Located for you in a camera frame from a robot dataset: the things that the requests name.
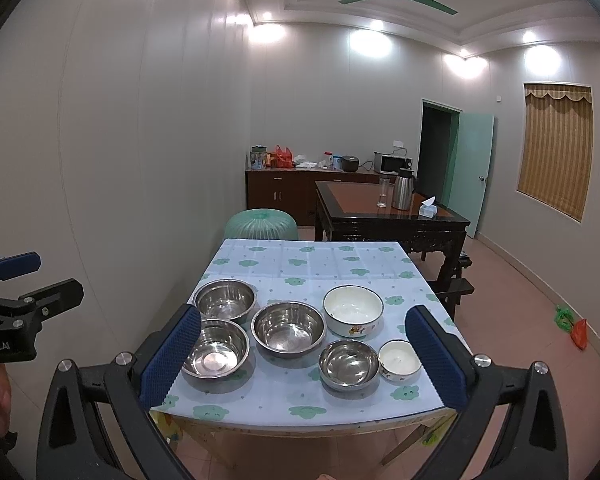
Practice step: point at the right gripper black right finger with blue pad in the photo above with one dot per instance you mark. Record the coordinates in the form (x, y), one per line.
(532, 441)

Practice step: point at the red plastic bag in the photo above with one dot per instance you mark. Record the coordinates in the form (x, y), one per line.
(282, 158)

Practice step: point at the drinking glass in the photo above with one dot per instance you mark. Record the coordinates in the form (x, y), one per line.
(384, 183)

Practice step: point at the black rice cooker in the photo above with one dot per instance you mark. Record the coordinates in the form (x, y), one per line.
(349, 163)

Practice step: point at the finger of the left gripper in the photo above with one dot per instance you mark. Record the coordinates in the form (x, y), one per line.
(55, 299)
(19, 265)

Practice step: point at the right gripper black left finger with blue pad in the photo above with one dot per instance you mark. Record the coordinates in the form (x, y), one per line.
(74, 442)

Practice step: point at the green bag on floor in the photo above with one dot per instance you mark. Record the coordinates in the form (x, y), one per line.
(564, 318)

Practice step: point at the large white enamel bowl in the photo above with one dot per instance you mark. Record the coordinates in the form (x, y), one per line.
(352, 311)

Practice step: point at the steel thermos jug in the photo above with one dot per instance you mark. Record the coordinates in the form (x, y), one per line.
(403, 189)

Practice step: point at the dark wooden bench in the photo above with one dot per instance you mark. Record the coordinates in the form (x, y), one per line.
(450, 292)

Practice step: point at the small steel bowl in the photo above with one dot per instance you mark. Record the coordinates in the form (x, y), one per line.
(348, 365)

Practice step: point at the orange bag on floor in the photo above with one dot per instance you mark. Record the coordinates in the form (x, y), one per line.
(579, 334)

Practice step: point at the green tin canister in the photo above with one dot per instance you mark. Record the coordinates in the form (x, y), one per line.
(258, 156)

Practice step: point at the large steel bowl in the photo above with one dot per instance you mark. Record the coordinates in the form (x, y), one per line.
(288, 329)

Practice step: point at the green plastic stool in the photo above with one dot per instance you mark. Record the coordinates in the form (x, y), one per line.
(261, 224)

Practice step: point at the bamboo window blind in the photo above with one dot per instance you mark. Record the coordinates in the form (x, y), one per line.
(558, 146)

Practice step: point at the small white enamel bowl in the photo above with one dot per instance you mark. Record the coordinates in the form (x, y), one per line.
(399, 363)

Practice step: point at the dark wooden sideboard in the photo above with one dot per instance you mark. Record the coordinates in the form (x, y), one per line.
(293, 190)

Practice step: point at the dark wooden table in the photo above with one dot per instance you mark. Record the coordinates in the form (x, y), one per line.
(347, 212)

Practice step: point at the microwave oven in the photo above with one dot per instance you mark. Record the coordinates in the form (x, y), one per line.
(385, 163)

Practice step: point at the green door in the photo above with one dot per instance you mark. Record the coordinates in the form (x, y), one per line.
(472, 163)

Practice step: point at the tissue box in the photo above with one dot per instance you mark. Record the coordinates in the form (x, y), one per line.
(428, 209)

